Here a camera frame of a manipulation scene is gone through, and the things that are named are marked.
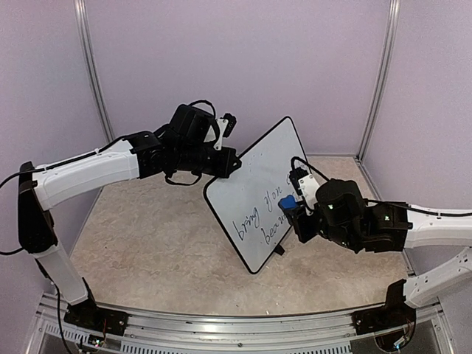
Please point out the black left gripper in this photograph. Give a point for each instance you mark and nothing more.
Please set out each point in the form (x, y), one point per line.
(224, 168)

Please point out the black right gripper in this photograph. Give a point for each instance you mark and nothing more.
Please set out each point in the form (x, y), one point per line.
(299, 221)

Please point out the blue whiteboard eraser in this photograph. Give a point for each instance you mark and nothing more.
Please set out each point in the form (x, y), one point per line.
(288, 203)

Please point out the white whiteboard black frame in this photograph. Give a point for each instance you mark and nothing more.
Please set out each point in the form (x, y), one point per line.
(246, 204)

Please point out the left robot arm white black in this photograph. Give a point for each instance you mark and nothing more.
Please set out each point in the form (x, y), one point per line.
(191, 142)

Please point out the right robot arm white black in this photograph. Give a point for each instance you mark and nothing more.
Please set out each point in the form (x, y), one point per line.
(337, 212)

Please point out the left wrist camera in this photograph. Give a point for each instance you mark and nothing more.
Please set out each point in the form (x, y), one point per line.
(226, 124)

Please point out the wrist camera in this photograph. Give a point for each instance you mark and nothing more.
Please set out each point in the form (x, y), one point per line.
(304, 184)
(226, 124)

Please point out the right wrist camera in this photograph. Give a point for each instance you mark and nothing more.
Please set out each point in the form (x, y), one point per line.
(304, 184)

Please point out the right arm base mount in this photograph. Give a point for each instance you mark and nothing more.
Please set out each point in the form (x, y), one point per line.
(393, 312)

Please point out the aluminium front rail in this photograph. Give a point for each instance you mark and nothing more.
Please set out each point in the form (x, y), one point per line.
(146, 331)

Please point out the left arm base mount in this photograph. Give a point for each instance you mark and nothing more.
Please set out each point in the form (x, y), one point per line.
(89, 315)

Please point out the right aluminium frame post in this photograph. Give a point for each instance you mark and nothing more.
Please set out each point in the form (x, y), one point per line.
(381, 79)

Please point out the aluminium frame post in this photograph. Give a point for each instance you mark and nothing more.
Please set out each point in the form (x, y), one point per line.
(381, 79)
(91, 67)

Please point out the left aluminium frame post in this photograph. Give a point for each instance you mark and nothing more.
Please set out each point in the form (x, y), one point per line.
(91, 67)

